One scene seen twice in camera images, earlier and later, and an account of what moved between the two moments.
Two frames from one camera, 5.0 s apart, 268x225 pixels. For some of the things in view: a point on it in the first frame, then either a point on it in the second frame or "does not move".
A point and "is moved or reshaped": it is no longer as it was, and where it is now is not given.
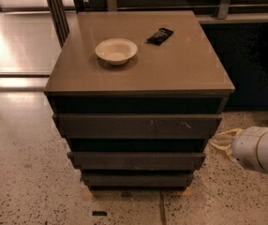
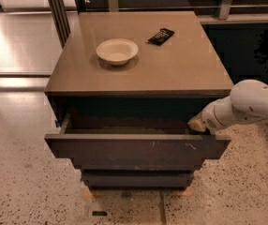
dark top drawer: [137, 126] is moved or reshaped
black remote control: [160, 37] does not move
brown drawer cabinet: [143, 125] does not move
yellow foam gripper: [245, 148] to [211, 117]
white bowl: [116, 51] does not move
